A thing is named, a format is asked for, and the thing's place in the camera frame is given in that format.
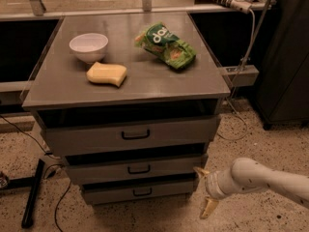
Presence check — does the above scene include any white cable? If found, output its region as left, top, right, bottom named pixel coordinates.
left=216, top=9, right=257, bottom=142

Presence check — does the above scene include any green chip bag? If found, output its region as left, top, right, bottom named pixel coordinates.
left=134, top=22, right=196, bottom=71

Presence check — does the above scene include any yellow sponge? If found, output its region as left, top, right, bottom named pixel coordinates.
left=86, top=62, right=127, bottom=87

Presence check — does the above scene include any grey drawer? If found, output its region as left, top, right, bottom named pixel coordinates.
left=66, top=154, right=208, bottom=185
left=81, top=177, right=197, bottom=205
left=43, top=116, right=220, bottom=157

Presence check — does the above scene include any black metal stand leg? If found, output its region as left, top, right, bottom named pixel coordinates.
left=0, top=159, right=45, bottom=229

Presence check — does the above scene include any grey middle drawer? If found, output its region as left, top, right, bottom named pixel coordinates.
left=66, top=154, right=208, bottom=185

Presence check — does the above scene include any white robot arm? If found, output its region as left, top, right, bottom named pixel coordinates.
left=194, top=158, right=309, bottom=219

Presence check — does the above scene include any black floor cable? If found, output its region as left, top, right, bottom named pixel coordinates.
left=0, top=113, right=73, bottom=232

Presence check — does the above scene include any grey drawer cabinet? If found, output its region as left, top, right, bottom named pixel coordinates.
left=23, top=13, right=229, bottom=191

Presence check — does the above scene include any grey top drawer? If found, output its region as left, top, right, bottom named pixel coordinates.
left=43, top=116, right=220, bottom=157

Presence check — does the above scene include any dark cabinet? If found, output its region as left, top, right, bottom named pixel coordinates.
left=253, top=0, right=309, bottom=131

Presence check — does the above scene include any white bowl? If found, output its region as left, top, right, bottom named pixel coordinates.
left=69, top=33, right=109, bottom=64

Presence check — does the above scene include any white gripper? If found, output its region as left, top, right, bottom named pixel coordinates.
left=194, top=166, right=229, bottom=219

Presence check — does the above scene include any grey bottom drawer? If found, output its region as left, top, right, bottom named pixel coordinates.
left=81, top=177, right=197, bottom=205

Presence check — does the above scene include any grey metal side bracket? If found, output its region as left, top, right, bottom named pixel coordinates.
left=219, top=65, right=259, bottom=88

